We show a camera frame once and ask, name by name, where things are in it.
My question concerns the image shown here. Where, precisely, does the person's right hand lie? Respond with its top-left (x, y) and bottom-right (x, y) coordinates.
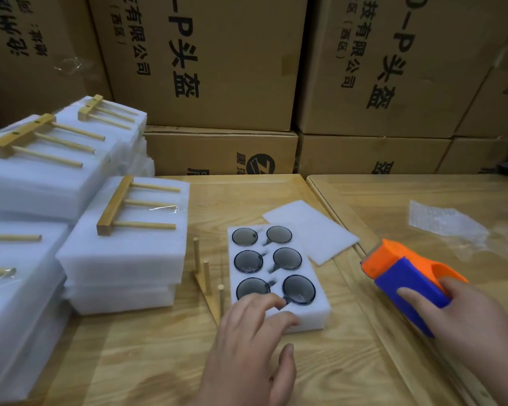
top-left (396, 276), bottom-right (508, 406)

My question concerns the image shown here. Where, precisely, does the person's left hand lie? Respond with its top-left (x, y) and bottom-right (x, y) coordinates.
top-left (199, 292), bottom-right (301, 406)

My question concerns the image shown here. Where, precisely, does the orange and blue tape dispenser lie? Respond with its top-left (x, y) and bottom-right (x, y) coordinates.
top-left (361, 239), bottom-right (468, 337)

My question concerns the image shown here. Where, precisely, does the set of grey glass cups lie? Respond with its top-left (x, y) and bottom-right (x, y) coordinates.
top-left (231, 224), bottom-right (318, 306)

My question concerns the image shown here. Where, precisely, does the pile of white foam sheets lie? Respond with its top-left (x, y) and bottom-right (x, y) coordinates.
top-left (262, 199), bottom-right (360, 266)

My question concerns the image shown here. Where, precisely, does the clear plastic wrap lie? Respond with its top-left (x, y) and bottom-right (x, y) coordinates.
top-left (408, 199), bottom-right (491, 247)

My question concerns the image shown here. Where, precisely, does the stack of brown cardboard boxes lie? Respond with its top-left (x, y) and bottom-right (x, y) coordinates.
top-left (0, 0), bottom-right (508, 176)

